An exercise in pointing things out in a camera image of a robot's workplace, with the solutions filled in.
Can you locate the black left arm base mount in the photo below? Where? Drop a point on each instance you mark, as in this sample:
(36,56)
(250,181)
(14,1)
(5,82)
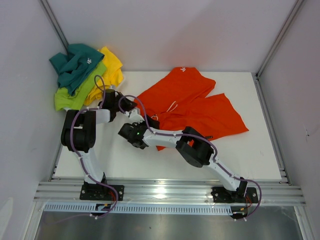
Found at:
(96,192)

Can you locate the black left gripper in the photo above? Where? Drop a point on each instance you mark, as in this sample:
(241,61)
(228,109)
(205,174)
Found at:
(128,104)

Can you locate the orange shorts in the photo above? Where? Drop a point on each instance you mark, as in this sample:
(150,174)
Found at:
(181,99)

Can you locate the aluminium frame post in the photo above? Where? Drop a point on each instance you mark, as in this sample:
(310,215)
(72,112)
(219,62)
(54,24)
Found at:
(54,22)
(286,26)

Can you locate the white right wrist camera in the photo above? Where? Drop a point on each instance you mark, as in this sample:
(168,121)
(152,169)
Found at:
(134,116)

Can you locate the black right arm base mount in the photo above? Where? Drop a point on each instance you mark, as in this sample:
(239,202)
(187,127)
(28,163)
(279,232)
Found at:
(221,195)

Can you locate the teal shorts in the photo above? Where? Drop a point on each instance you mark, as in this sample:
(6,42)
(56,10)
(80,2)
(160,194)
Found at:
(75,66)

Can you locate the yellow shorts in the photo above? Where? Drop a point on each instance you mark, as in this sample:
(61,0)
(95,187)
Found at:
(112,76)

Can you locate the white perforated plastic basket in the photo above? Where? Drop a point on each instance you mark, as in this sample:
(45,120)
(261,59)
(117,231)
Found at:
(113,87)

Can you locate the white slotted cable duct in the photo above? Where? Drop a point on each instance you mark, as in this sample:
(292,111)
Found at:
(128,208)

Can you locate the aluminium frame post right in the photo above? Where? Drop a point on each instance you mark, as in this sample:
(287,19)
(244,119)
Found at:
(286,26)

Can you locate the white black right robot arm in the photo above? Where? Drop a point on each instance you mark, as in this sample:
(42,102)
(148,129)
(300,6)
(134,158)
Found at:
(195,149)

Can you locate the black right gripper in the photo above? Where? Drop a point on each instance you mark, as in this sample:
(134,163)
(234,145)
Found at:
(153,123)

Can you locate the lime green shorts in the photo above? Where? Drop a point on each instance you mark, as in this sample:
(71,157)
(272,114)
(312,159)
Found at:
(62,99)

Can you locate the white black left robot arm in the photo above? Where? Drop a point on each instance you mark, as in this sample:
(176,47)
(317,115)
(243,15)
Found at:
(79,131)

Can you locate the aluminium frame post left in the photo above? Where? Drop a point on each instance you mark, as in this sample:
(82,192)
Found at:
(54,22)

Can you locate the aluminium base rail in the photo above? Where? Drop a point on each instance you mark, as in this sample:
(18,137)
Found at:
(168,192)

